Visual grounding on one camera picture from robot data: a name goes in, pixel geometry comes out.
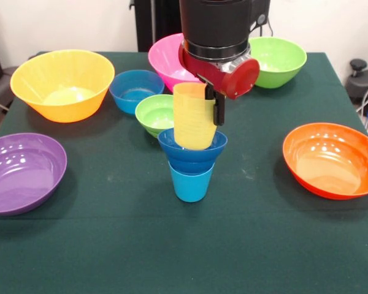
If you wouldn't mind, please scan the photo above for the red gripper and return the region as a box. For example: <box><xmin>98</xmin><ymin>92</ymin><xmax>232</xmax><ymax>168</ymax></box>
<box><xmin>178</xmin><ymin>45</ymin><xmax>261</xmax><ymax>127</ymax></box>

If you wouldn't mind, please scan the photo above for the translucent yellow plastic cup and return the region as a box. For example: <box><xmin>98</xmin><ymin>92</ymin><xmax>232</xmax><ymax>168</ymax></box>
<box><xmin>172</xmin><ymin>82</ymin><xmax>218</xmax><ymax>151</ymax></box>

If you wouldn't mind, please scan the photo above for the small dark blue bowl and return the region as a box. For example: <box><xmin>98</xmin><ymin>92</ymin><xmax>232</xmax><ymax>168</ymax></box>
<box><xmin>157</xmin><ymin>128</ymin><xmax>228</xmax><ymax>176</ymax></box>

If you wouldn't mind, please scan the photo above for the light blue plastic cup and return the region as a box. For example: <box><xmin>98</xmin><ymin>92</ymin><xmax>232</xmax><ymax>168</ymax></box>
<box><xmin>167</xmin><ymin>160</ymin><xmax>215</xmax><ymax>203</ymax></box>

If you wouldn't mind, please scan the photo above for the large green plastic bowl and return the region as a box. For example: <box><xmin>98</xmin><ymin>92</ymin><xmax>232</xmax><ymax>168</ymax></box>
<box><xmin>248</xmin><ymin>36</ymin><xmax>308</xmax><ymax>89</ymax></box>

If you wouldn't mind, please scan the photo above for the small green plastic bowl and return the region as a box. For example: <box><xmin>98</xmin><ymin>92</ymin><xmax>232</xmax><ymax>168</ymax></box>
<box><xmin>134</xmin><ymin>94</ymin><xmax>176</xmax><ymax>138</ymax></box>

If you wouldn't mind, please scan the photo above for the large pink plastic bowl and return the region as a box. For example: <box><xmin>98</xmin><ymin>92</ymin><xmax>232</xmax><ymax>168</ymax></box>
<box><xmin>147</xmin><ymin>32</ymin><xmax>203</xmax><ymax>85</ymax></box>

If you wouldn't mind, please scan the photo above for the translucent light blue bowl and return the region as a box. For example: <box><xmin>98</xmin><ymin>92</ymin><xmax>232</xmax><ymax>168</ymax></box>
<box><xmin>109</xmin><ymin>69</ymin><xmax>166</xmax><ymax>115</ymax></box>

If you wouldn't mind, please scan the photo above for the shallow orange plastic bowl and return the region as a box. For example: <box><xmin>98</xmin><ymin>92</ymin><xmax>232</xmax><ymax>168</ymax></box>
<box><xmin>282</xmin><ymin>122</ymin><xmax>368</xmax><ymax>201</ymax></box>

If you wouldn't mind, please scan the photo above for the dark green tablecloth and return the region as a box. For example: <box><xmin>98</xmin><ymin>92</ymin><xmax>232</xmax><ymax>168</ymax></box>
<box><xmin>0</xmin><ymin>51</ymin><xmax>368</xmax><ymax>294</ymax></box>

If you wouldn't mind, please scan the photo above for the black knob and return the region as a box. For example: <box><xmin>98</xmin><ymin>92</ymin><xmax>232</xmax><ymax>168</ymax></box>
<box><xmin>349</xmin><ymin>59</ymin><xmax>368</xmax><ymax>77</ymax></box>

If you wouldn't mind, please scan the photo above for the black round base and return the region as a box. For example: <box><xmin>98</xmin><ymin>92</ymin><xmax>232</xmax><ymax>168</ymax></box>
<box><xmin>346</xmin><ymin>67</ymin><xmax>368</xmax><ymax>108</ymax></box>

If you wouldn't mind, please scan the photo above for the large yellow plastic bowl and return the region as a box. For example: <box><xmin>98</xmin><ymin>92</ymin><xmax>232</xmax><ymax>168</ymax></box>
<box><xmin>10</xmin><ymin>49</ymin><xmax>116</xmax><ymax>124</ymax></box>

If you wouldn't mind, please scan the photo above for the shallow purple plastic bowl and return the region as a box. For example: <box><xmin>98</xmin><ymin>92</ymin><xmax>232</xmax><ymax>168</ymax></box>
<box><xmin>0</xmin><ymin>132</ymin><xmax>67</xmax><ymax>216</ymax></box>

